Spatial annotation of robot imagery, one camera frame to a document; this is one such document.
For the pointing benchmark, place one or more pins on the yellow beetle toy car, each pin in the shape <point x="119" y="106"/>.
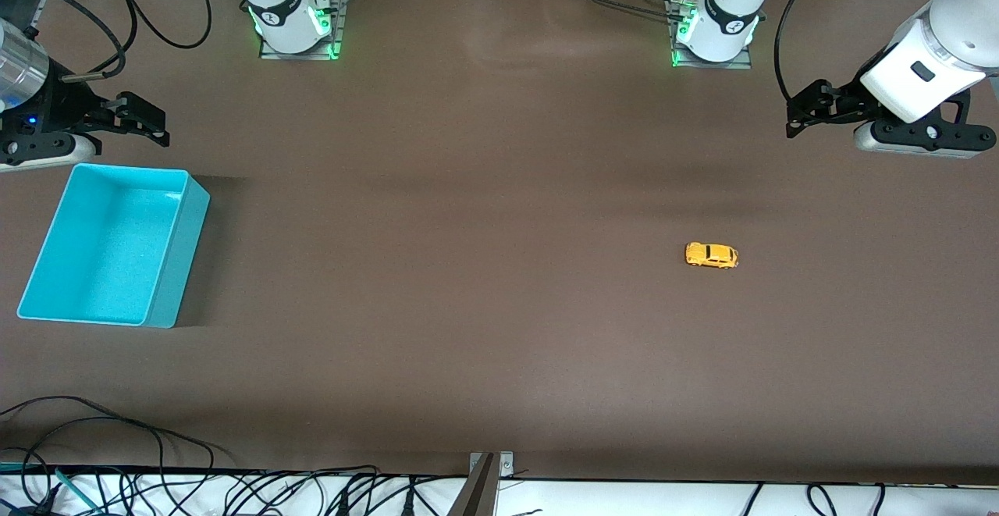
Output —
<point x="712" y="255"/>

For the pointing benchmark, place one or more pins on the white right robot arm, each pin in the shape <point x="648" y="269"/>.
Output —
<point x="281" y="2"/>

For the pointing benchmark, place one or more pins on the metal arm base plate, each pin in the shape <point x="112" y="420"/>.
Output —
<point x="714" y="65"/>
<point x="340" y="26"/>

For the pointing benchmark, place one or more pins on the brown table mat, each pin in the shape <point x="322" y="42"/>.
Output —
<point x="468" y="266"/>

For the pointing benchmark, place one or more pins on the small metal bracket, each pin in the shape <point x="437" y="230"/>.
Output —
<point x="506" y="465"/>

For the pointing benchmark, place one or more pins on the teal plastic bin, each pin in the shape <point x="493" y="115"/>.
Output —
<point x="109" y="250"/>

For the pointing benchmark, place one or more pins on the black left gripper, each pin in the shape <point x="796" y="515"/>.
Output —
<point x="852" y="99"/>

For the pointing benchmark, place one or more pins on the grey camera pole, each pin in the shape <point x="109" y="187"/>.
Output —
<point x="476" y="496"/>

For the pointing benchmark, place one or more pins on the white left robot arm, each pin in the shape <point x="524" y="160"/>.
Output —
<point x="933" y="51"/>

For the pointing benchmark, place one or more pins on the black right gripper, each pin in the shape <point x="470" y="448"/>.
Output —
<point x="64" y="104"/>

